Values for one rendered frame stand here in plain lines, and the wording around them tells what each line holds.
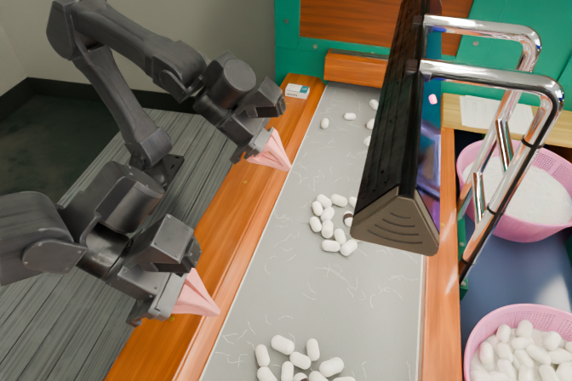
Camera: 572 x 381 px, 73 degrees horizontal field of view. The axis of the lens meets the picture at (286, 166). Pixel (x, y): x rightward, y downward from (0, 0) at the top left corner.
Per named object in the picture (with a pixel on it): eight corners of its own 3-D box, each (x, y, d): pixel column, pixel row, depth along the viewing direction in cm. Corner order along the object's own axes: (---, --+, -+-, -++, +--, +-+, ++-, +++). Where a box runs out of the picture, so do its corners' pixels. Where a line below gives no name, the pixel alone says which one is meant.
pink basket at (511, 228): (511, 275, 76) (533, 245, 70) (421, 187, 94) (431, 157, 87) (599, 228, 84) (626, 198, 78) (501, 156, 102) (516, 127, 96)
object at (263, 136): (304, 153, 72) (266, 120, 70) (294, 179, 67) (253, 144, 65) (282, 168, 77) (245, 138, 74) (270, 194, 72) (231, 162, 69)
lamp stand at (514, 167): (358, 275, 76) (407, 65, 46) (372, 202, 90) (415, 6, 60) (461, 301, 72) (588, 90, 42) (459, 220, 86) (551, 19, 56)
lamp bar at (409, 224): (347, 240, 37) (357, 186, 32) (399, 8, 81) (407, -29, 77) (435, 260, 36) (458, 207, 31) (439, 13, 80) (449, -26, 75)
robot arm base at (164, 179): (180, 134, 97) (153, 131, 98) (142, 191, 82) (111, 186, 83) (185, 158, 102) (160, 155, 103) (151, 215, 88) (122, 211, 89)
